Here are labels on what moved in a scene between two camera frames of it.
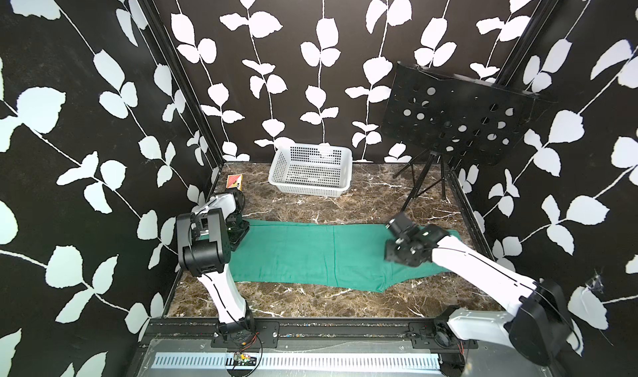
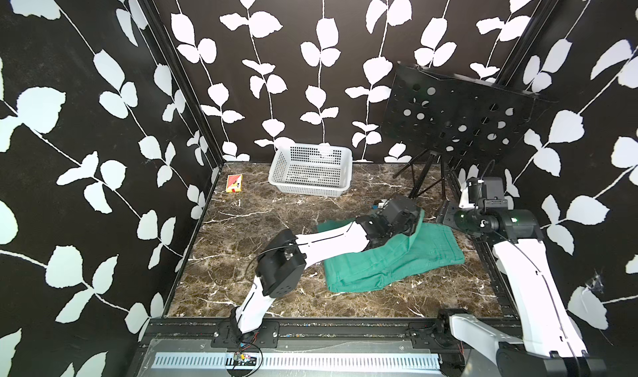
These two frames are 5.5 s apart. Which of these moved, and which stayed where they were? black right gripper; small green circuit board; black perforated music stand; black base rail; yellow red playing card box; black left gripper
Moved: black right gripper; black left gripper
Stayed: yellow red playing card box; black base rail; black perforated music stand; small green circuit board
